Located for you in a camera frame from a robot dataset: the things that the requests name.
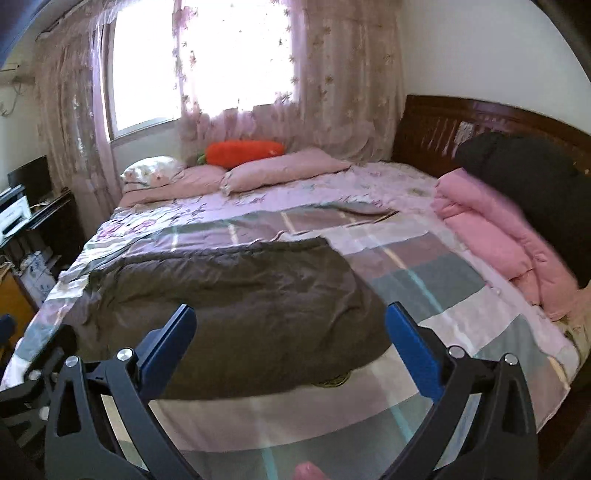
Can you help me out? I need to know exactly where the black clothing pile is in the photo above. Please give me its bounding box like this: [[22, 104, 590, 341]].
[[456, 132, 590, 288]]

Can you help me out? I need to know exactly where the white floral storage box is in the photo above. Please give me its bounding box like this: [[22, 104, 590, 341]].
[[19, 251, 56, 308]]

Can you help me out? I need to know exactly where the pink floral lace curtain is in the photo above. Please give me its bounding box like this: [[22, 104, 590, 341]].
[[34, 1, 404, 217]]

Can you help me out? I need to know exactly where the dark wooden desk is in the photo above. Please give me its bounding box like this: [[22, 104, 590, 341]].
[[1, 190, 86, 278]]

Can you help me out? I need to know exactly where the dark brown puffer jacket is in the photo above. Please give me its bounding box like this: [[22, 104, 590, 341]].
[[64, 238, 390, 400]]

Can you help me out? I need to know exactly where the light wooden cabinet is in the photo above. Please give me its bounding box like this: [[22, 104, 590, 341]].
[[0, 264, 37, 348]]

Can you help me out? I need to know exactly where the left pink pillow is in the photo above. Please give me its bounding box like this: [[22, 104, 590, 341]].
[[119, 165, 226, 208]]

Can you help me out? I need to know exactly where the folded pink quilt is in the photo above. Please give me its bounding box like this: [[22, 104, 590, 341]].
[[432, 168, 590, 321]]

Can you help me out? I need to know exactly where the right pink pillow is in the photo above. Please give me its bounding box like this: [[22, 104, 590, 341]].
[[221, 148, 352, 195]]

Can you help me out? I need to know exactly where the white air conditioner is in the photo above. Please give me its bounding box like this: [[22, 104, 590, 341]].
[[0, 63, 20, 74]]

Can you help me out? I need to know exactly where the pink pillow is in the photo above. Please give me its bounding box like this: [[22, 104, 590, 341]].
[[119, 165, 226, 208], [221, 148, 352, 195]]

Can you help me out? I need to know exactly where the white printer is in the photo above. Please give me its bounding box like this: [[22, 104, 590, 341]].
[[0, 196, 32, 239]]

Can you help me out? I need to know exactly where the black computer monitor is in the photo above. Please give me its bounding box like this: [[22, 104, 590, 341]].
[[7, 156, 52, 205]]

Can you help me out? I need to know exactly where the operator thumb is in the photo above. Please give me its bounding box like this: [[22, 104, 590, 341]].
[[293, 462, 329, 480]]

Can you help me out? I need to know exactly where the orange carrot plush pillow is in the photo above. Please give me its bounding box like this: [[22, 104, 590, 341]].
[[197, 140, 286, 170]]

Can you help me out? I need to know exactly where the pink cartoon bed sheet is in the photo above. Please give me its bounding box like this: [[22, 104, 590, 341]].
[[84, 162, 437, 250]]

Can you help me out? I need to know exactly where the dark wooden headboard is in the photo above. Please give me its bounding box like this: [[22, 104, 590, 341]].
[[392, 95, 590, 177]]

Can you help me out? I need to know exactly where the striped patchwork duvet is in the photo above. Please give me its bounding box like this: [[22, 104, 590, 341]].
[[28, 203, 580, 479]]

